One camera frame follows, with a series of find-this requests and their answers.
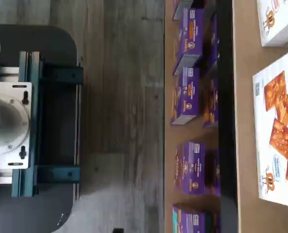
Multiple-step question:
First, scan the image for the purple snack box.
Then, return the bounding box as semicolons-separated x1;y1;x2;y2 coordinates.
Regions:
174;7;206;75
172;0;195;20
174;142;207;196
170;67;201;126
205;211;221;233
204;147;221;196
172;205;207;233
203;77;219;129
205;14;219;72

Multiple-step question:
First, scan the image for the brown shelf board with crackers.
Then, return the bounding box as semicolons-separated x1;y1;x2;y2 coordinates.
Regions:
232;0;288;233

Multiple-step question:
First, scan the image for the blue pretzel crackers box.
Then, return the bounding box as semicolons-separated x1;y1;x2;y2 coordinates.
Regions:
252;46;288;209

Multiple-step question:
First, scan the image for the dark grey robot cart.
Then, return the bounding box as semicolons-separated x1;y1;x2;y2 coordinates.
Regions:
0;24;83;233

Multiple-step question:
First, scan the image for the silver aluminium extrusion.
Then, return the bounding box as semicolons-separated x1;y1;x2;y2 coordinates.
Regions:
0;169;13;185
0;67;20;83

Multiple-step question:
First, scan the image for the teal metal mounting frame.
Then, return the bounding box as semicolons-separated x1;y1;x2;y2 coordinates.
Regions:
12;50;84;198

